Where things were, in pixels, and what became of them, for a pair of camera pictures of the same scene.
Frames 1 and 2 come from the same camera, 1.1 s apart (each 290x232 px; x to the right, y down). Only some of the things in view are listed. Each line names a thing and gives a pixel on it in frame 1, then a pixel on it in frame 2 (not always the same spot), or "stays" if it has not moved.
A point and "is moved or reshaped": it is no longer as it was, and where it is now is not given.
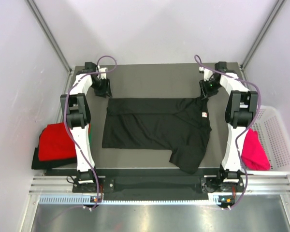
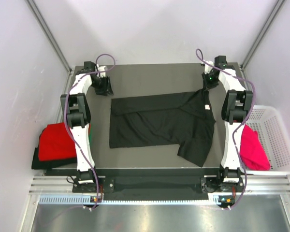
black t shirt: [182, 125] is moved or reshaped
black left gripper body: [101, 87] stays
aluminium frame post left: [42, 21] stays
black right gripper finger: [203, 94] -> [206, 88]
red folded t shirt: [55, 142] stays
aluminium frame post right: [278, 6] stays
